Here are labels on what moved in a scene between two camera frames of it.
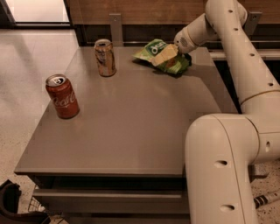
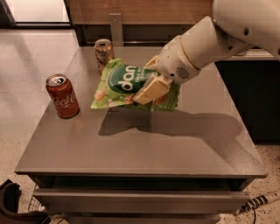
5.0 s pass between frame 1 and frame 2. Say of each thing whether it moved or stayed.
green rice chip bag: moved
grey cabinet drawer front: stayed
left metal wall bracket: stayed
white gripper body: moved
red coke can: stayed
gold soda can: stayed
